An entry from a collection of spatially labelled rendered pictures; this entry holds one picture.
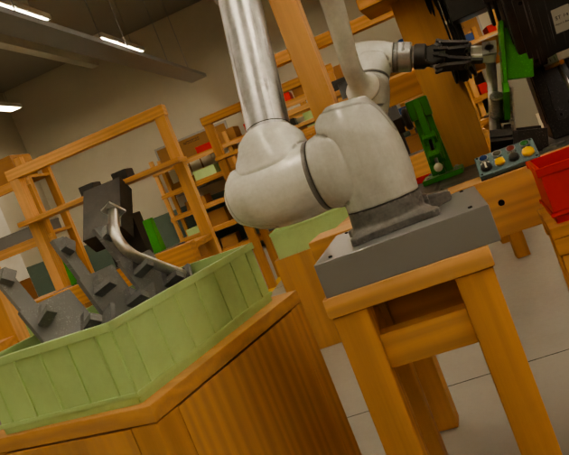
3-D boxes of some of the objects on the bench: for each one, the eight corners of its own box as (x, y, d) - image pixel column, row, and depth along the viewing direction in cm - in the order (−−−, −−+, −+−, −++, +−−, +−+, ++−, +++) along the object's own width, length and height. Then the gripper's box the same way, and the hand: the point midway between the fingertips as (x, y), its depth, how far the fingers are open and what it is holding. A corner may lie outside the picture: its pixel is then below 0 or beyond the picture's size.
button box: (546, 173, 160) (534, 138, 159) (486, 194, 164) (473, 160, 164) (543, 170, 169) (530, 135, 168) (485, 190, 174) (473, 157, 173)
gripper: (412, 65, 189) (498, 62, 184) (414, 29, 198) (496, 25, 192) (412, 84, 195) (495, 82, 190) (414, 49, 204) (493, 45, 198)
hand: (483, 53), depth 192 cm, fingers closed on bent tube, 3 cm apart
